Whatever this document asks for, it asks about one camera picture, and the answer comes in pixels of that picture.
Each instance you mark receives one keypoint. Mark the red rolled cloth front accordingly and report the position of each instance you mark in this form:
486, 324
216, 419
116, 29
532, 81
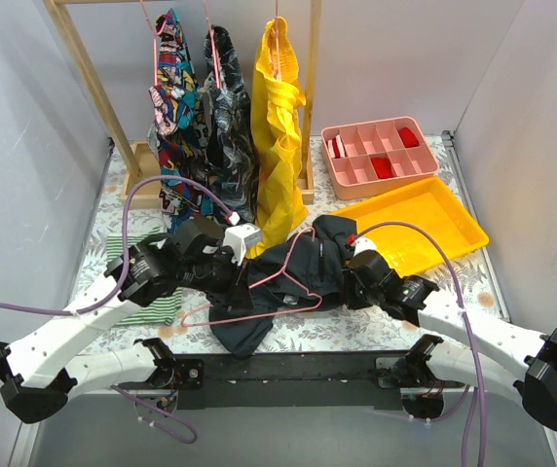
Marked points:
382, 167

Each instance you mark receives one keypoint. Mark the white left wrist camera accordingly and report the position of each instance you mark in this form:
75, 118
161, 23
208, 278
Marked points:
239, 239

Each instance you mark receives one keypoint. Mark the yellow shorts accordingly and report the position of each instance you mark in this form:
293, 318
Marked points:
277, 138

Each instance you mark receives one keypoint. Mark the pink wire hanger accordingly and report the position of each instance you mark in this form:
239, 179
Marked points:
261, 289

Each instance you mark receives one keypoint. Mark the red rolled cloth back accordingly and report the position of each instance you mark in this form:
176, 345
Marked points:
408, 138

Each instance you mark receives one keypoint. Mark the red white rolled cloth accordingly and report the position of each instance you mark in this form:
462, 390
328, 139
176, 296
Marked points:
336, 147

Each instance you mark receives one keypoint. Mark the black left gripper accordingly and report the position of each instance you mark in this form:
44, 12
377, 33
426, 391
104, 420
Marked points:
230, 280

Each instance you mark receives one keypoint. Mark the green white striped cloth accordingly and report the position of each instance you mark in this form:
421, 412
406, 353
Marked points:
162, 311

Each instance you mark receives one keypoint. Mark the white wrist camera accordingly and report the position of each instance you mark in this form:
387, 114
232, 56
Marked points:
366, 245
239, 239

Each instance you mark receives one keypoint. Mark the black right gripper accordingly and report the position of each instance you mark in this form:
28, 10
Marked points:
352, 284

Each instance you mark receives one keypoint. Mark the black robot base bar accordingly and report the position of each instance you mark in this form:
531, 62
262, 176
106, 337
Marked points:
291, 380

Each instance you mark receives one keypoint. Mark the black floral print shorts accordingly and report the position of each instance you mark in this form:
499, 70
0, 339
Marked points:
233, 164

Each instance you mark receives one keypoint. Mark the pink hanger under floral shorts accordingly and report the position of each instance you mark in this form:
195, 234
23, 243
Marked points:
214, 52

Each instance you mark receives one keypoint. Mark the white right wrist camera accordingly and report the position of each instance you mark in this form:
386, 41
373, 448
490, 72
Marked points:
366, 245

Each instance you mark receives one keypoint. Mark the yellow plastic tray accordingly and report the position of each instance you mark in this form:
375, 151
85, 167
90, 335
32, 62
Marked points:
428, 204

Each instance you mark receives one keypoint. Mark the floral patterned table mat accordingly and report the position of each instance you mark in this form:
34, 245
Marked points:
335, 330

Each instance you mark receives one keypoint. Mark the dark navy shorts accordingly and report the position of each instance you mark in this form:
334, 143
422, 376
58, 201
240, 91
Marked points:
308, 272

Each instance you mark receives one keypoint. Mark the colourful comic print shorts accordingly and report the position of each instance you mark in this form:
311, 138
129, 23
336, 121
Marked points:
179, 134

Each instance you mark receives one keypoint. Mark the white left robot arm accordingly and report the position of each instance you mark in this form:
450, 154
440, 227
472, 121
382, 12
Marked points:
47, 368

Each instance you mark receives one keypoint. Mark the pink hanger under yellow shorts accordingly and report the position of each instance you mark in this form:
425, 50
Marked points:
276, 59

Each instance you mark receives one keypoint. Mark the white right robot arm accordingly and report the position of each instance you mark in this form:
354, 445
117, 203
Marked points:
464, 345

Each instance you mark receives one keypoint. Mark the pink compartment organizer box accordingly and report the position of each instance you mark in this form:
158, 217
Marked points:
354, 176

